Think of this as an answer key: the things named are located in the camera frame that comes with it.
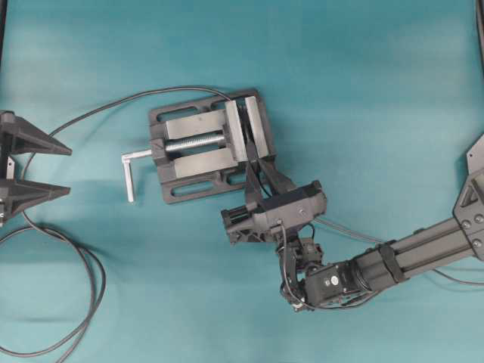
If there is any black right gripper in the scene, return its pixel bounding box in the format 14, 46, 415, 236
221, 159, 326, 244

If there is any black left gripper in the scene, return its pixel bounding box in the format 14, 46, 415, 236
1, 110, 72, 226

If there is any black female USB cable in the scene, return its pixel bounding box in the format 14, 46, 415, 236
0, 85, 232, 357

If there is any black male USB cable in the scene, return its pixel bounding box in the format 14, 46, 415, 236
245, 139, 484, 287

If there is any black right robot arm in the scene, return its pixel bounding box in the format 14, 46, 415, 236
222, 160, 483, 311

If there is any black drill press vise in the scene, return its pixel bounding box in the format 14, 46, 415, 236
148, 88, 276, 204

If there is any silver vise crank handle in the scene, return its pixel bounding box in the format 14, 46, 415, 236
121, 149, 152, 203

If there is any black left frame post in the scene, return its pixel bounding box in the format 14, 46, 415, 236
0, 0, 8, 61

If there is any black frame post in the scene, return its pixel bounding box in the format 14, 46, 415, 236
0, 0, 8, 61
475, 0, 484, 69

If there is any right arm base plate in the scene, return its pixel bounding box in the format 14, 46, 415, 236
466, 135, 484, 175

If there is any black right frame post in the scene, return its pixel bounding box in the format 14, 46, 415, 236
475, 0, 484, 69

